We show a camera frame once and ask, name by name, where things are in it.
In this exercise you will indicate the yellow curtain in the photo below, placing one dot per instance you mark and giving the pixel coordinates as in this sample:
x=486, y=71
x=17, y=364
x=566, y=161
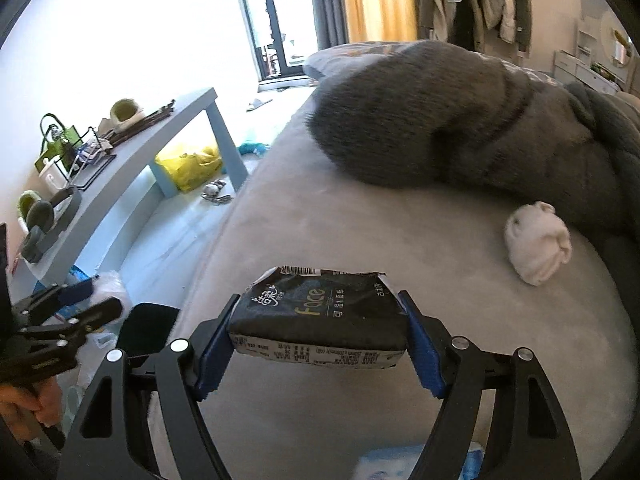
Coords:
x=380, y=0

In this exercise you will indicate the white dressing table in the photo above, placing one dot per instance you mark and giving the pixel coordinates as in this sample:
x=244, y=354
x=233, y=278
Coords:
x=575, y=67

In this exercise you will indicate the black tissue packet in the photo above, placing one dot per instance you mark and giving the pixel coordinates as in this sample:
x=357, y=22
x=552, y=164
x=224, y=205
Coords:
x=320, y=320

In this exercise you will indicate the black hanging coat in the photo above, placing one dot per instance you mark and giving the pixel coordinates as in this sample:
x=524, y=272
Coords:
x=467, y=10

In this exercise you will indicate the white sock ball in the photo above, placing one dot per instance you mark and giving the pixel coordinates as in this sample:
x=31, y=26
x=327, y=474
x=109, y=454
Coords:
x=537, y=245

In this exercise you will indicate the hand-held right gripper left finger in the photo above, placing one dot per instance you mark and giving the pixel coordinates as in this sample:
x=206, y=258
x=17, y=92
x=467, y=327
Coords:
x=212, y=360

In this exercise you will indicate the bed with grey sheet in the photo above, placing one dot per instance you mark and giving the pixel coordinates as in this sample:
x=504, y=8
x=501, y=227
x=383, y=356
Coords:
x=375, y=220

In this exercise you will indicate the person's left hand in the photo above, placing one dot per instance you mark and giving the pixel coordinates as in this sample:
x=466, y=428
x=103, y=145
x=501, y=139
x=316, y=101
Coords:
x=47, y=402

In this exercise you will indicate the white floor slipper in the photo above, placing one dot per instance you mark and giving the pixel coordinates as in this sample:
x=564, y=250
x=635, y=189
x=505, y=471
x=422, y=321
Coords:
x=259, y=105

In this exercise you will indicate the white lidded mug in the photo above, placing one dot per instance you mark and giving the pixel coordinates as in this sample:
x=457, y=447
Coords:
x=52, y=177

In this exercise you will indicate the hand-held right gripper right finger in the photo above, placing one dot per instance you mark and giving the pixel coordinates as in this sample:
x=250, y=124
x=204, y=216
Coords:
x=425, y=355

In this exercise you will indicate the green handbag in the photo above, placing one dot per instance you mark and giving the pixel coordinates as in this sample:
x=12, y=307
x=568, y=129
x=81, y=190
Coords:
x=44, y=160

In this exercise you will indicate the white desktop shelf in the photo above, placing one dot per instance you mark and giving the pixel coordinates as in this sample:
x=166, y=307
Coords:
x=587, y=35

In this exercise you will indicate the black framed glass door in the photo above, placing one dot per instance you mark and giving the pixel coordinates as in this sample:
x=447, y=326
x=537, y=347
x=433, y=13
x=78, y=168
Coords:
x=280, y=35

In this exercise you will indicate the dark grey fleece blanket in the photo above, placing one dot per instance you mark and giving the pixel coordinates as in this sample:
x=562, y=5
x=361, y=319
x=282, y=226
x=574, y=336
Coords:
x=450, y=120

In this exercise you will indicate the blue wet wipe packet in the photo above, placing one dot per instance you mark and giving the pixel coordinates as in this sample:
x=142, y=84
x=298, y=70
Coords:
x=390, y=465

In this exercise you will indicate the grey headphones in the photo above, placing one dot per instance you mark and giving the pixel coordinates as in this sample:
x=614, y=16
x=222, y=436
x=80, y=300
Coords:
x=40, y=215

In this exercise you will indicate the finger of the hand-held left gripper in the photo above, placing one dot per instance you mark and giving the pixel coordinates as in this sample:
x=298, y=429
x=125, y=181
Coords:
x=55, y=300
x=95, y=312

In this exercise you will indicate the round white mirror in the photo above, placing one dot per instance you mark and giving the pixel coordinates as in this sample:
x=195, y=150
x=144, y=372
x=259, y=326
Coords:
x=612, y=35

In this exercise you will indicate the white and grey hanging jacket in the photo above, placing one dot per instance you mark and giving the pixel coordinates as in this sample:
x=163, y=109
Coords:
x=517, y=10

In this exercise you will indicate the white purple packet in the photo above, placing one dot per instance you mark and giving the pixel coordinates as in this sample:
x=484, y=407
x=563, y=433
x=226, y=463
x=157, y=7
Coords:
x=90, y=150

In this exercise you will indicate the grey curtain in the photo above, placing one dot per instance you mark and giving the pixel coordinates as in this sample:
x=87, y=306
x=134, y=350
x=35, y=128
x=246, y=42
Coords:
x=327, y=0

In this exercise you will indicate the yellow plastic bag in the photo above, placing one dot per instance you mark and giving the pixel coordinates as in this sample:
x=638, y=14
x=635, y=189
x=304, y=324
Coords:
x=190, y=167

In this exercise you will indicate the light blue low table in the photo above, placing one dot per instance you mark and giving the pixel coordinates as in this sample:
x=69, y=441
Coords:
x=150, y=145

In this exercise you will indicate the dark blue plastic bin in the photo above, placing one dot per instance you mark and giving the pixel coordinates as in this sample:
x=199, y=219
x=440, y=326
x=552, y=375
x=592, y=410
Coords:
x=150, y=325

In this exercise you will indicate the dark wooden stick bundle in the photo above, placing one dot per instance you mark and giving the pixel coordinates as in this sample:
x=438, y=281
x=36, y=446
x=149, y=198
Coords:
x=145, y=120

